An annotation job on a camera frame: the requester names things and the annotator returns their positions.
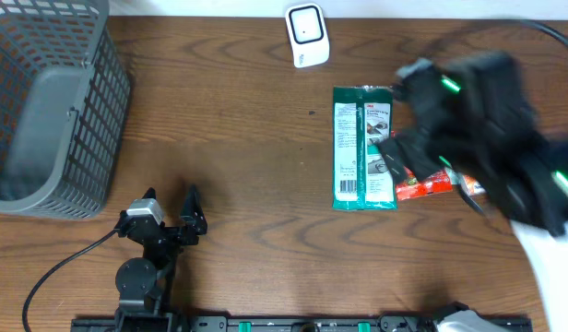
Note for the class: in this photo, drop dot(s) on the green white snack bag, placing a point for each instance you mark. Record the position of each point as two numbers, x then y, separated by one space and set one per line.
361 119

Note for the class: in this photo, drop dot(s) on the red snack packet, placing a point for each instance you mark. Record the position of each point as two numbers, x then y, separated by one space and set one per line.
437 183

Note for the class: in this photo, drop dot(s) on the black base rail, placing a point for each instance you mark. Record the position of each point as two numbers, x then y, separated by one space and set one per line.
454 317

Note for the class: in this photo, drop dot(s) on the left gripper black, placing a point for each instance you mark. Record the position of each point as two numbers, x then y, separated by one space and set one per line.
198 223

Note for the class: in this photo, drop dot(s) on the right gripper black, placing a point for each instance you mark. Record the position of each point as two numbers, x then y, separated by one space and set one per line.
417 139

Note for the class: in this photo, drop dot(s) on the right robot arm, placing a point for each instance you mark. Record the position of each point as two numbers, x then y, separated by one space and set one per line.
472 116

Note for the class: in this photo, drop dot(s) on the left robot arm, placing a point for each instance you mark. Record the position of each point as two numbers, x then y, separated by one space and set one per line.
145 283

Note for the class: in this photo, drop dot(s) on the grey plastic mesh basket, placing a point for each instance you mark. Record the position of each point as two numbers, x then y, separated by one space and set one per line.
64 99

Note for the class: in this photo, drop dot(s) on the white barcode scanner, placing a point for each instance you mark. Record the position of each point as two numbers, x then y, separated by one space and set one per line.
308 35

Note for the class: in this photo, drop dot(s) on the orange white small packet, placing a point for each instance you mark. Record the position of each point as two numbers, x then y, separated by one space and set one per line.
470 186

